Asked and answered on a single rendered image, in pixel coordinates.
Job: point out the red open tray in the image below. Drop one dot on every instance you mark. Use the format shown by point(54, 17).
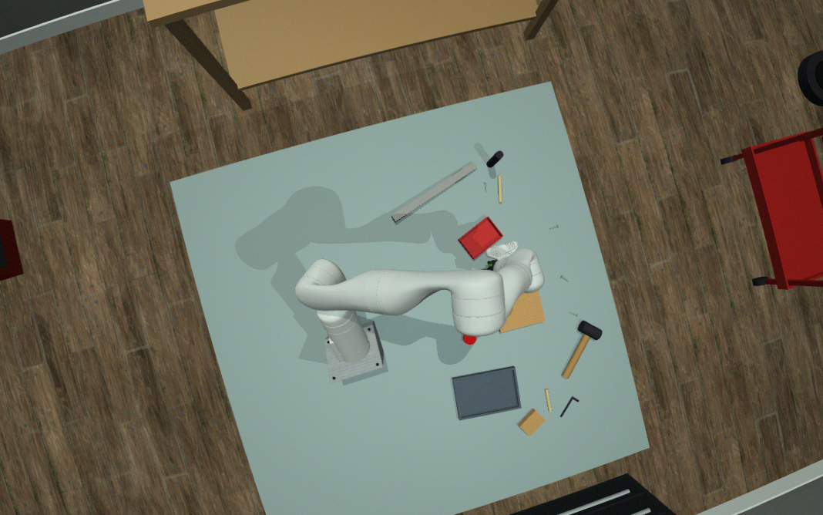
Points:
point(480, 237)

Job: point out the tan rectangular block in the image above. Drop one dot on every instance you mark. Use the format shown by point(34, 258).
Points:
point(531, 422)

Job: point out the black cylinder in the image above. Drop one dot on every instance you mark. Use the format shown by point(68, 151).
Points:
point(495, 158)

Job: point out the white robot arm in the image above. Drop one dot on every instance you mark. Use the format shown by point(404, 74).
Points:
point(481, 299)

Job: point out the black mallet with wooden handle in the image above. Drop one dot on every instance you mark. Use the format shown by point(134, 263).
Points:
point(589, 331)

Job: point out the light brown wooden board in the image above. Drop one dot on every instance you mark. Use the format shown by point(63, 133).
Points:
point(527, 310)

